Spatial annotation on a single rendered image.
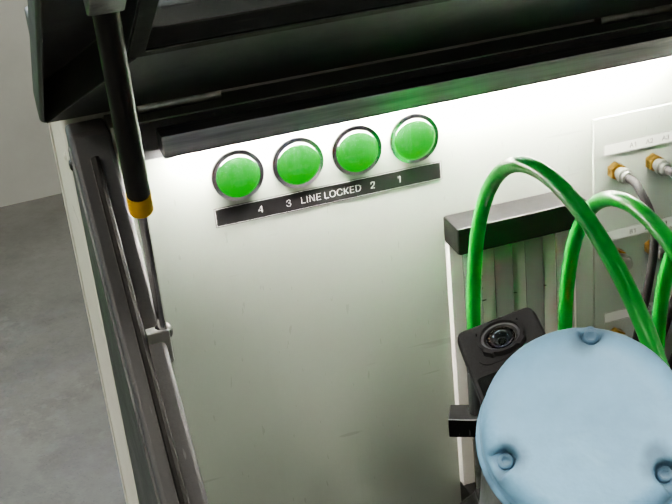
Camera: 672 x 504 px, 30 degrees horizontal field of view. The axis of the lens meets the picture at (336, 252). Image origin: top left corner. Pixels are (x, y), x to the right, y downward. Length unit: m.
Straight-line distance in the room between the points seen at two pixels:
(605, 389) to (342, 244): 0.83
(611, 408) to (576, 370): 0.02
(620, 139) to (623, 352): 0.91
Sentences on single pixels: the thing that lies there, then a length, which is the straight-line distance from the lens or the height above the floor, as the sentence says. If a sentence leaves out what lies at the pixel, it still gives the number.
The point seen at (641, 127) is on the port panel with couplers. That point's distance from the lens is 1.36.
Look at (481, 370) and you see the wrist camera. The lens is 0.66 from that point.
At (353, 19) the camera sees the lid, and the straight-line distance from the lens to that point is 1.05.
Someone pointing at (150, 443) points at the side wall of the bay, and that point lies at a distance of 1.05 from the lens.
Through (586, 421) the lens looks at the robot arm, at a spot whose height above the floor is 1.57.
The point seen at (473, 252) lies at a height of 1.29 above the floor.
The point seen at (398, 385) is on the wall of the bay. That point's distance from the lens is 1.36.
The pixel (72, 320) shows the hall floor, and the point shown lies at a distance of 4.04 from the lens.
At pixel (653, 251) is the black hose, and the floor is 1.24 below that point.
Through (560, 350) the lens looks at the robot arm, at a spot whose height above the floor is 1.59.
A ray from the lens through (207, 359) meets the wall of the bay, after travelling 1.27.
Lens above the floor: 1.82
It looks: 26 degrees down
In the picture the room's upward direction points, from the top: 6 degrees counter-clockwise
